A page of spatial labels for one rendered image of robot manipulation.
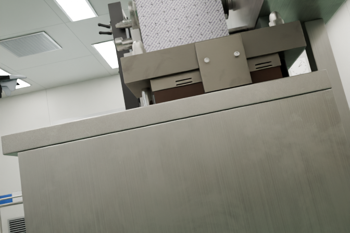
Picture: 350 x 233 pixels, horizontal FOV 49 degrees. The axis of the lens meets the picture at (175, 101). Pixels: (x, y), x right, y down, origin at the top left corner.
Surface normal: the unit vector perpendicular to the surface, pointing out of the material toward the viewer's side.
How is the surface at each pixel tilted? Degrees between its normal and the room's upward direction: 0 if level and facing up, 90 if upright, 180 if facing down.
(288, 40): 90
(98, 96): 90
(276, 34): 90
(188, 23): 90
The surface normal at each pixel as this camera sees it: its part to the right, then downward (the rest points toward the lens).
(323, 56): -0.07, -0.19
